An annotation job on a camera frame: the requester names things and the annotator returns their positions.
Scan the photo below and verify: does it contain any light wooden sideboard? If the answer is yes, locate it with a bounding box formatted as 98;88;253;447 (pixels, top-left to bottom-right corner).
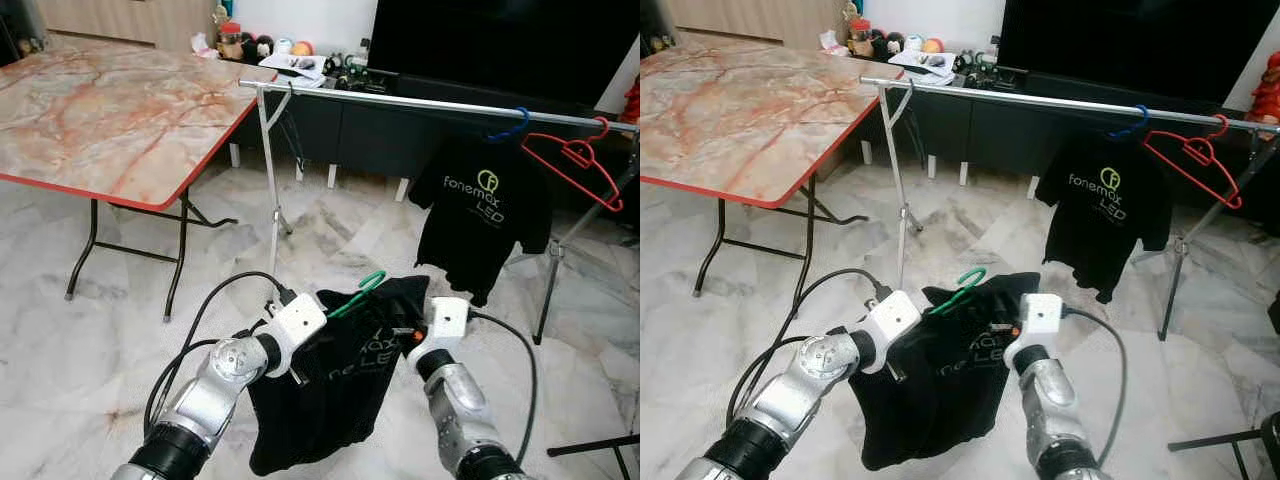
35;0;233;51
665;0;861;49

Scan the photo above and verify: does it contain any silver metal clothes rail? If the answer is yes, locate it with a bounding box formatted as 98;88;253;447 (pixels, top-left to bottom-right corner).
860;76;1280;341
238;78;640;346

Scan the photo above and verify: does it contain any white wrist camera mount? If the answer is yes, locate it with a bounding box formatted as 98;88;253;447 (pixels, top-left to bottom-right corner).
405;297;471;366
264;292;329;379
1003;293;1064;363
862;290;923;376

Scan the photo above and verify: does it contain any black fonemax T-shirt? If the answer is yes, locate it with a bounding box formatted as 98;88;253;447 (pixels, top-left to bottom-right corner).
408;135;554;308
1033;132;1176;304
247;275;433;477
848;270;1041;471

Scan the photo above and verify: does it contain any marble pattern folding table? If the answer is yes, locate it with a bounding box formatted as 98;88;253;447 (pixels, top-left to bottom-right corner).
0;38;278;323
640;35;906;313

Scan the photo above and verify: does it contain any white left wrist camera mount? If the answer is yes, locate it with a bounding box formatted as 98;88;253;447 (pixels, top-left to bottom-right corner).
264;292;329;379
862;290;923;376

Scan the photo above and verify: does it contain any blue hanger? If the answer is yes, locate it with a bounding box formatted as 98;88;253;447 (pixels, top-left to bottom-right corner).
1108;104;1151;141
487;107;531;144

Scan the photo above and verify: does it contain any green plastic hanger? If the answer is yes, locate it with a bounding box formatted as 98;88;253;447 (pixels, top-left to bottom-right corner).
326;270;388;321
925;266;988;317

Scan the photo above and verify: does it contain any white paper stack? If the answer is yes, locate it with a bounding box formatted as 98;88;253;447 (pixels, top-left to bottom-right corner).
258;54;329;89
888;50;958;86

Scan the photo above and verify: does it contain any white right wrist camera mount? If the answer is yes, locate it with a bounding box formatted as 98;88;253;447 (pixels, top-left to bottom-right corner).
1003;293;1064;363
405;297;471;366

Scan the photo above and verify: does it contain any black television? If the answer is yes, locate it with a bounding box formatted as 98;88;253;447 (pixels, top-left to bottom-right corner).
366;0;640;109
997;0;1276;106

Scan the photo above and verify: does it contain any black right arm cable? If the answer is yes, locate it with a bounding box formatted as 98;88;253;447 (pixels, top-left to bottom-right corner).
468;310;539;466
1062;306;1129;466

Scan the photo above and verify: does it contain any red plastic hanger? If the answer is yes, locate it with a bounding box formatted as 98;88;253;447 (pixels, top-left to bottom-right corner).
1143;114;1244;211
521;117;625;213

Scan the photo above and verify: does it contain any black TV cabinet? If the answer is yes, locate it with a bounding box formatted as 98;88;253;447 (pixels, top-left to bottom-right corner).
235;70;640;211
865;68;1280;206

